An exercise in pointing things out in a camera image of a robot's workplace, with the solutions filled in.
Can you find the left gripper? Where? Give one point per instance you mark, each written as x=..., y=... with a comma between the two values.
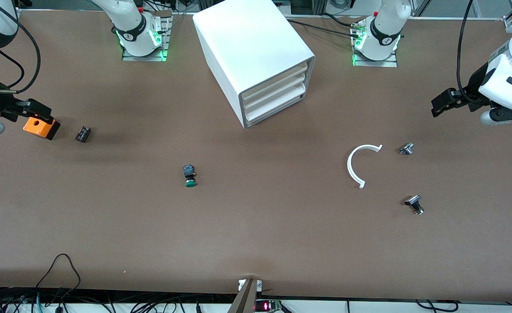
x=473, y=90

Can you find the green push button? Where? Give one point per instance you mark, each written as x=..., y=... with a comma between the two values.
x=189, y=177

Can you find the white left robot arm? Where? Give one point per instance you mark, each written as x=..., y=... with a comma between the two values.
x=384, y=26

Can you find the orange button box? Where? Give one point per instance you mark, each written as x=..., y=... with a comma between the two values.
x=38, y=127

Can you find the white plastic drawer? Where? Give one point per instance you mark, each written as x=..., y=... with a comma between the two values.
x=277, y=81
x=277, y=105
x=279, y=92

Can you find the white drawer cabinet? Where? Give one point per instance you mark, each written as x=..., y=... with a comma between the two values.
x=247, y=43

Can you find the small black terminal block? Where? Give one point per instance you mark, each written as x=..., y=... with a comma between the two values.
x=83, y=134

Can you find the white curved plastic strip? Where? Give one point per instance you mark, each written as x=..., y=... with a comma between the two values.
x=350, y=167

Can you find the device with red light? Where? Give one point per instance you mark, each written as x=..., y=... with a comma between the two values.
x=267, y=306

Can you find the small silver switch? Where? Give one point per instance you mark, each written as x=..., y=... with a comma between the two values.
x=406, y=149

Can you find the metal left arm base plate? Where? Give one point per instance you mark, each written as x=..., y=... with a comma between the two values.
x=375, y=63

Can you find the aluminium frame corner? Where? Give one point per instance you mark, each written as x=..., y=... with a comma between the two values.
x=511, y=24

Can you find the silver switch with black knob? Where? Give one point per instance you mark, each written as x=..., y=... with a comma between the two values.
x=414, y=203

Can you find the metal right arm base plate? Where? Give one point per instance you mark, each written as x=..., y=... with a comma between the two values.
x=165, y=32

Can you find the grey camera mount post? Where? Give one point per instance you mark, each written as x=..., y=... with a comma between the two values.
x=246, y=298

